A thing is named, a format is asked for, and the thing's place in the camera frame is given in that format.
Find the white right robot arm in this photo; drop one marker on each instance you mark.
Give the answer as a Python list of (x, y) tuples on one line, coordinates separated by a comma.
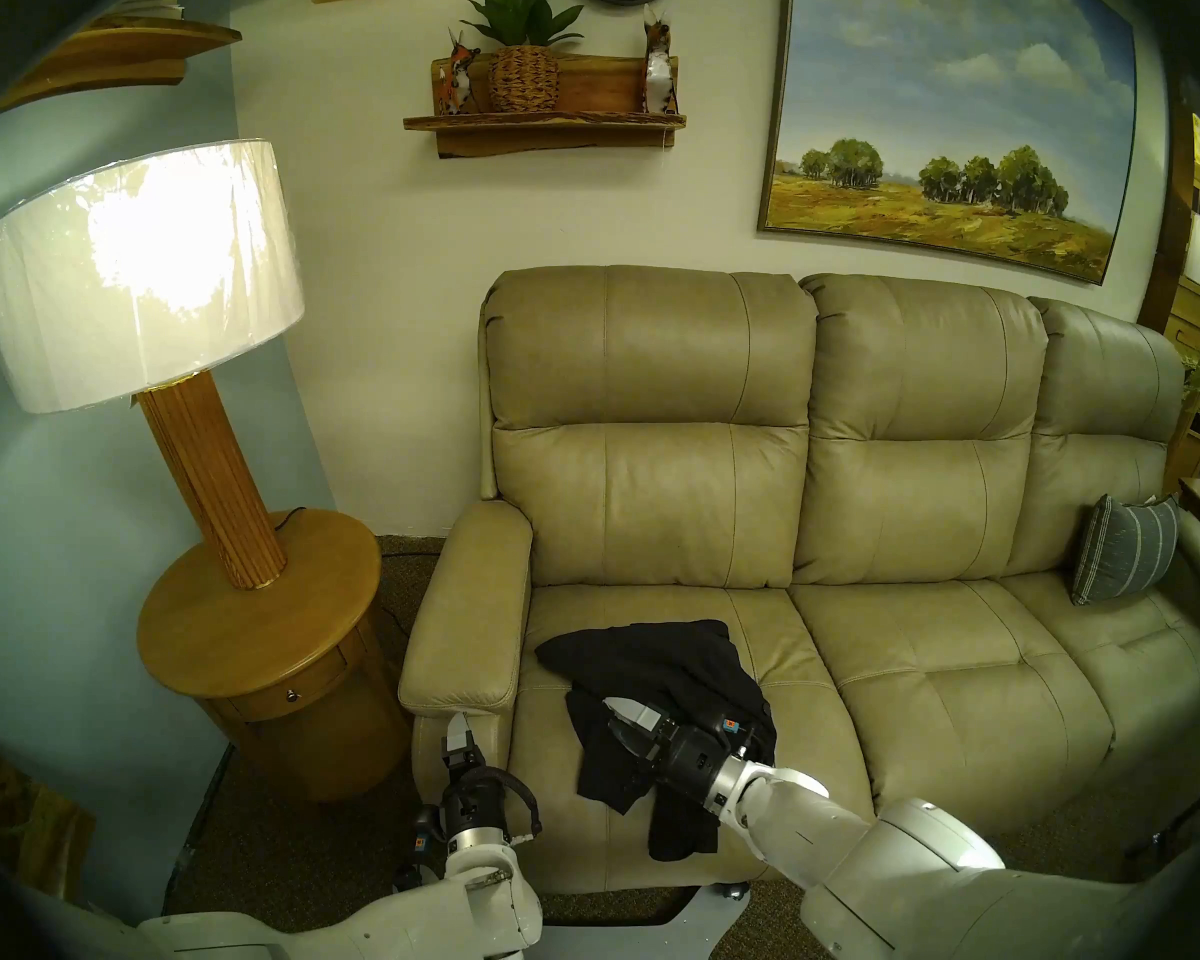
[(860, 848)]

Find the black jacket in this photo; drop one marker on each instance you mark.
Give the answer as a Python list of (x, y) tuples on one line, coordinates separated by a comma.
[(650, 663)]

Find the framed landscape painting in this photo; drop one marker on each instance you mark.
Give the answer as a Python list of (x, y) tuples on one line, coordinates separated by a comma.
[(950, 118)]

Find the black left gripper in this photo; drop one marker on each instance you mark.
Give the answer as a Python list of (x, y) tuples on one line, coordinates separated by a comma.
[(475, 798)]

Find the round wooden side table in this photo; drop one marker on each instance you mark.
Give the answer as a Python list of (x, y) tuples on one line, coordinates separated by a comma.
[(260, 638)]

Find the beige leather sofa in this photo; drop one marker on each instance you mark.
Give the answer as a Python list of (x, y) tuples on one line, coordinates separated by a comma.
[(890, 488)]

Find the wooden wall shelf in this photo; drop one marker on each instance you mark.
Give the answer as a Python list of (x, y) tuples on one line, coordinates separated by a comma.
[(600, 123)]

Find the stack of books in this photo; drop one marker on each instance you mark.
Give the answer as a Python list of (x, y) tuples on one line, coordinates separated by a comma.
[(150, 8)]

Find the orange fox figurine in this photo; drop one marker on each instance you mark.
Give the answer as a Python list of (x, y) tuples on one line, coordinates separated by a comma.
[(457, 78)]

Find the grey striped throw pillow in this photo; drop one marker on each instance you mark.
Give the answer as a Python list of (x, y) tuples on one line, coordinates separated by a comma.
[(1125, 548)]

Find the wooden lamp with white shade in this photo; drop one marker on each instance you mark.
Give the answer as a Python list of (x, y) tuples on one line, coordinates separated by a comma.
[(140, 268)]

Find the wooden corner shelf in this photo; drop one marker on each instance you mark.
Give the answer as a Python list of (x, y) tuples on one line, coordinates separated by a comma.
[(110, 53)]

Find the green plant in woven basket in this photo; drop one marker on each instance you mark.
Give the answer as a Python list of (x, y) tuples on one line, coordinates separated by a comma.
[(523, 78)]

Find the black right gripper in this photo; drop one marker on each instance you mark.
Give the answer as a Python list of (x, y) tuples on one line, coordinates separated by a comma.
[(685, 753)]

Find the white and brown fox figurine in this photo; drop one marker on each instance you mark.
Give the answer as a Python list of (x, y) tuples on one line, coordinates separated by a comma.
[(659, 68)]

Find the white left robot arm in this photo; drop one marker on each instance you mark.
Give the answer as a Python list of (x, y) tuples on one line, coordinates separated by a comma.
[(410, 913)]

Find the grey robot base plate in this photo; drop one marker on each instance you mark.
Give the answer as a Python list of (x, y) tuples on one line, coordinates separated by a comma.
[(660, 943)]

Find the wooden bookcase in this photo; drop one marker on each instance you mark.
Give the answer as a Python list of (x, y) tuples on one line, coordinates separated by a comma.
[(1175, 238)]

